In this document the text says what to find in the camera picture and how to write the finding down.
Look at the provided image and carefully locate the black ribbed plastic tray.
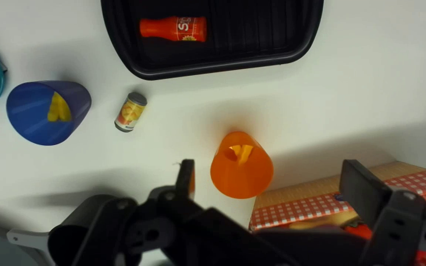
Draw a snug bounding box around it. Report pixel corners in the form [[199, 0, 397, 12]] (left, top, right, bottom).
[[99, 0, 325, 81]]

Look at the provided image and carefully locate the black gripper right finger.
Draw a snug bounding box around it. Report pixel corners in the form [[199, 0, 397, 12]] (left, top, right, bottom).
[[338, 158, 394, 231]]

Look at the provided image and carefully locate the orange plastic cup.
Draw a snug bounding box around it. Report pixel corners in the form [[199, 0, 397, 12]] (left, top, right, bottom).
[[208, 129, 275, 201]]

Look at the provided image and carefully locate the red ketchup bottle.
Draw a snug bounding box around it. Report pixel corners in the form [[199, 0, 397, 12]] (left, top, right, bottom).
[[137, 15, 208, 44]]

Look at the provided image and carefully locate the small toy food can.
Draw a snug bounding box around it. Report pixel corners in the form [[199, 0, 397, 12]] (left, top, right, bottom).
[[113, 90, 149, 133]]

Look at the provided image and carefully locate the red checkered cardboard basket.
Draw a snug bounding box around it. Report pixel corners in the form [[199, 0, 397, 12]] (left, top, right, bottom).
[[248, 160, 426, 266]]

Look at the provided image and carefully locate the yellow toy potato chip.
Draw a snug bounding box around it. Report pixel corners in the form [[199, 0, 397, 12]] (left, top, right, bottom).
[[223, 143, 254, 166], [45, 92, 73, 124]]

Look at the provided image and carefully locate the blue plastic cup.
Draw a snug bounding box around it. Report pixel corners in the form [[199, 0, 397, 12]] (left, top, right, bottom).
[[4, 80, 93, 148]]

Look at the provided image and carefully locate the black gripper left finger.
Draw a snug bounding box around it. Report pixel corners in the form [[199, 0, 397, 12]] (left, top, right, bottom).
[[174, 158, 196, 201]]

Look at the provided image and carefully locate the red plush vegetable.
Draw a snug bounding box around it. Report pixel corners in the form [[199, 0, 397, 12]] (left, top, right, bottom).
[[343, 220, 377, 242]]

